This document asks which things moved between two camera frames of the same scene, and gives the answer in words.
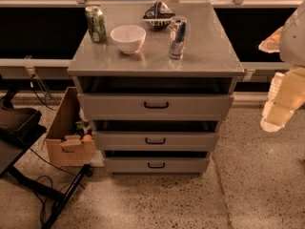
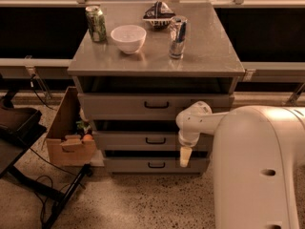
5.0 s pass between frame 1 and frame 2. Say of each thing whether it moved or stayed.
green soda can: stayed
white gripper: moved
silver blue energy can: stayed
